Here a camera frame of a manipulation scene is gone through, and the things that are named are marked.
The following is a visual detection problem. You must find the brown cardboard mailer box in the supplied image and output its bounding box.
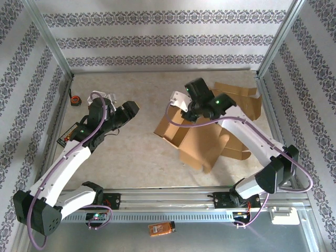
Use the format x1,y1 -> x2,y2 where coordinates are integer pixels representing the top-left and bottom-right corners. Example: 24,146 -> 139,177
153,104 -> 229,174
209,81 -> 263,161

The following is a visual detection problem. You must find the black board with orange connectors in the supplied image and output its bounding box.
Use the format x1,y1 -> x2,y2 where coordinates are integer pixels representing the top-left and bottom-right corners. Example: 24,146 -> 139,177
57,122 -> 79,147

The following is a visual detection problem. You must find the orange black tape measure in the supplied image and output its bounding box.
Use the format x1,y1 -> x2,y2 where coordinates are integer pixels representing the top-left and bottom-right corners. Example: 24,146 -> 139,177
69,88 -> 82,107

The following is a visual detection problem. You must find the circuit board with green light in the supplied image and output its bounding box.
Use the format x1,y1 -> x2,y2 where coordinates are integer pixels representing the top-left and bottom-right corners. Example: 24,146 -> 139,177
86,212 -> 108,221

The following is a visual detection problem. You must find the orange foil packet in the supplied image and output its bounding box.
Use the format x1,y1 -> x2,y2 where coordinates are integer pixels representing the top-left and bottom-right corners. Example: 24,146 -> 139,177
148,221 -> 176,238

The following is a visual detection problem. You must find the grey metal sheet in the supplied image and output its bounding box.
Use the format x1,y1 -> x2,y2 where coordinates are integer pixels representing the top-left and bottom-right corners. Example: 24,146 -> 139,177
26,222 -> 320,252

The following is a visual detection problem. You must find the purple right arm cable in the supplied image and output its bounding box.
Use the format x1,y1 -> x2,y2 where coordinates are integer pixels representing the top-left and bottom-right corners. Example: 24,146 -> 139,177
166,101 -> 314,228

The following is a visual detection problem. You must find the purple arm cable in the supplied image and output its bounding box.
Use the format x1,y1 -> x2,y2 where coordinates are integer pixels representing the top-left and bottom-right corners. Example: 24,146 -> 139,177
27,91 -> 113,249
166,101 -> 314,228

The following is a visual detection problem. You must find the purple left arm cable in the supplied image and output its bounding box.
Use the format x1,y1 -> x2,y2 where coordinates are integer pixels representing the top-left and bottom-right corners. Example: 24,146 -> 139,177
27,91 -> 113,249

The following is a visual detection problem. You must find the aluminium side rail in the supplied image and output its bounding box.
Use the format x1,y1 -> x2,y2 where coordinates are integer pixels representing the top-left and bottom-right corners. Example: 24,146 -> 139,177
254,72 -> 307,190
35,77 -> 76,191

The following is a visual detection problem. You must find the aluminium back rail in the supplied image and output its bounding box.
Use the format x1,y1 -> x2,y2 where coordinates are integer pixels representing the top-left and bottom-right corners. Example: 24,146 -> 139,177
72,68 -> 259,74

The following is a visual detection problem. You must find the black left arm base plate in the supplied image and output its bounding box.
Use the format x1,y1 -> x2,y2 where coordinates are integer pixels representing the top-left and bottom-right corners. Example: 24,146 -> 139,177
98,192 -> 122,211

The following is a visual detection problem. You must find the aluminium mounting rail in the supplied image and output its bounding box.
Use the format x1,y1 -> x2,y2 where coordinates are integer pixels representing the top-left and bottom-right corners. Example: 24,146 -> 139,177
25,185 -> 312,212

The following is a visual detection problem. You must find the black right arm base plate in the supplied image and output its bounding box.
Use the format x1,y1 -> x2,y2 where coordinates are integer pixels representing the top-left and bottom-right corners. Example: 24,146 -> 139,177
213,191 -> 261,210

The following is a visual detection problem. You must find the aluminium frame post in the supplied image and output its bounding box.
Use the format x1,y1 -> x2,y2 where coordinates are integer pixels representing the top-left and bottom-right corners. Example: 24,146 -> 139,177
24,0 -> 76,79
256,0 -> 309,78

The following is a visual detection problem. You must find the grey slotted cable duct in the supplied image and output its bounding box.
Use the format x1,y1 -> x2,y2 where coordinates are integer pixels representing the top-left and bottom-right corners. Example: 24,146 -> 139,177
35,212 -> 234,224

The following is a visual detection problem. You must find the small board with coloured wires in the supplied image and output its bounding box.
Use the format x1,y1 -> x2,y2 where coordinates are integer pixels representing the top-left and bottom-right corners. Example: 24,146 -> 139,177
232,209 -> 252,220

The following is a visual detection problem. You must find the white plastic bracket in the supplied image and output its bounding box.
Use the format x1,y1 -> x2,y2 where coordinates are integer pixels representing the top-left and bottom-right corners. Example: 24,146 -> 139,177
270,206 -> 300,226

